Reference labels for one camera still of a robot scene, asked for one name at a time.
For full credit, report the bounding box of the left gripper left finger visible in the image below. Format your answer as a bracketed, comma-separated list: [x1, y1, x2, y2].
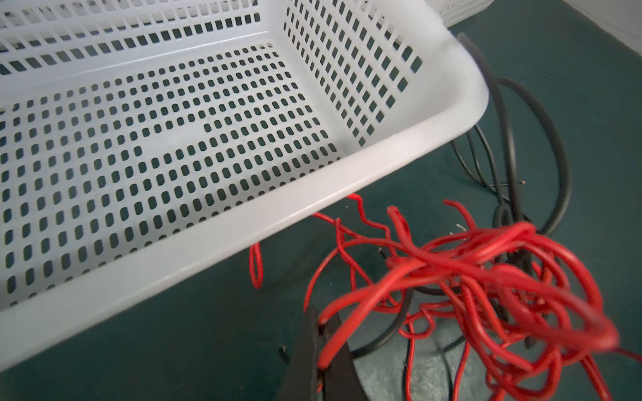
[275, 307, 320, 401]

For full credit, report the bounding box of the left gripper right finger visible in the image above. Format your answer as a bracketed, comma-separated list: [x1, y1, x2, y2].
[320, 344, 369, 401]

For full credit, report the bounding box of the red cable with clip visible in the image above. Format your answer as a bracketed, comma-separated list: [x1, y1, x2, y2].
[247, 192, 642, 401]

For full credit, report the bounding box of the black cable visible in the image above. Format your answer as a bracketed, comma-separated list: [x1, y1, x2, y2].
[278, 32, 573, 401]

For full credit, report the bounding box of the front white perforated basket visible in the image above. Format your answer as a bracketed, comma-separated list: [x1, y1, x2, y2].
[1, 1, 488, 369]

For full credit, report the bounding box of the green table mat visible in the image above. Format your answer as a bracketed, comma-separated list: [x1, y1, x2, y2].
[1, 1, 641, 400]

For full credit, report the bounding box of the back right white basket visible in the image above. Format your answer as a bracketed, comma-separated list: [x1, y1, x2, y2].
[426, 0, 493, 28]

